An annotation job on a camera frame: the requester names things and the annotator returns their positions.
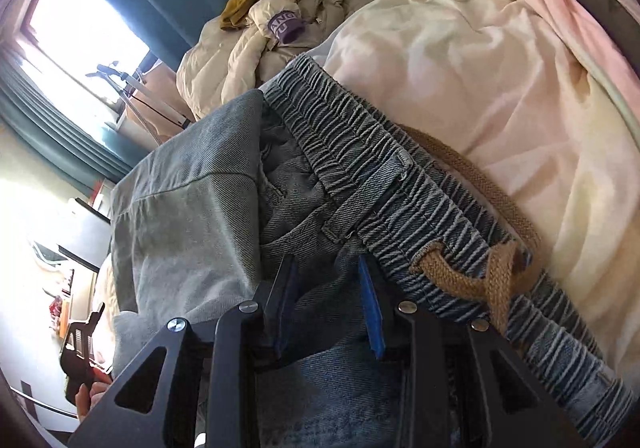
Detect cream jacket with purple cuff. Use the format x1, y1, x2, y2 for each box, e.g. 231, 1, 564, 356
176, 0, 331, 121

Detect person's left hand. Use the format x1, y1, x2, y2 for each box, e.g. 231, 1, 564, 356
74, 379, 111, 421

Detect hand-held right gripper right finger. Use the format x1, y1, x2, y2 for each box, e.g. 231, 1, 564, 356
357, 255, 591, 448

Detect window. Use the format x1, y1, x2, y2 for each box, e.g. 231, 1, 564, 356
15, 0, 151, 104

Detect pastel pink cream blanket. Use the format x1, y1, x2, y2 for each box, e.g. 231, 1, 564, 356
92, 0, 640, 379

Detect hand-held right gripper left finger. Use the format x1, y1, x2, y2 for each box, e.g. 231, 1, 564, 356
67, 253, 301, 448

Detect mustard yellow garment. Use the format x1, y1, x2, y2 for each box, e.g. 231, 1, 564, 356
220, 0, 281, 32

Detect blue denim jeans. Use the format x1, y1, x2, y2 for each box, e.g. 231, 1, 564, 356
250, 53, 636, 448

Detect grey denim pants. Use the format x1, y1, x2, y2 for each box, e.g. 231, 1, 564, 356
107, 88, 266, 369

